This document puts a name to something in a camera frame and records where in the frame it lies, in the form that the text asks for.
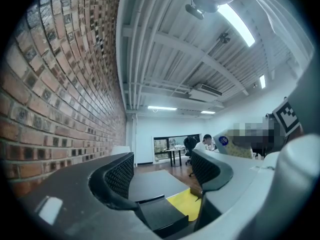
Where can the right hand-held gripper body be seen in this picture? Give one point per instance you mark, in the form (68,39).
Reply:
(287,119)

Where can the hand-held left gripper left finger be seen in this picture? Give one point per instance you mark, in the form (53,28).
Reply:
(75,204)

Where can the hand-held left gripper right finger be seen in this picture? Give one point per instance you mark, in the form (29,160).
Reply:
(237,181)

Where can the yellow-white package with blue label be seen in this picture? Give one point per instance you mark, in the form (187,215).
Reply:
(228,146)

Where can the long ceiling light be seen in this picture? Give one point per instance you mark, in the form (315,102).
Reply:
(162,108)
(237,24)
(262,81)
(208,112)

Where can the yellow box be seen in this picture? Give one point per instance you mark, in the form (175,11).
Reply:
(186,205)

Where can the black office chair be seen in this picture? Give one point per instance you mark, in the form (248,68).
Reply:
(189,145)

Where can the black flat box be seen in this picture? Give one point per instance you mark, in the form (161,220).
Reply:
(162,212)

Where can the large window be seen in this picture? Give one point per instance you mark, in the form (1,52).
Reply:
(162,149)

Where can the white ceiling air conditioner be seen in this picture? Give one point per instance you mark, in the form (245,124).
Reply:
(206,92)

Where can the person's white shirt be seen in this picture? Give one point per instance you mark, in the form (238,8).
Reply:
(277,11)

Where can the white wall pipe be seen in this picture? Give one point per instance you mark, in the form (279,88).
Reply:
(135,139)

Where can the black head-worn camera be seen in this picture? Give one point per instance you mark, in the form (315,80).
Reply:
(195,11)

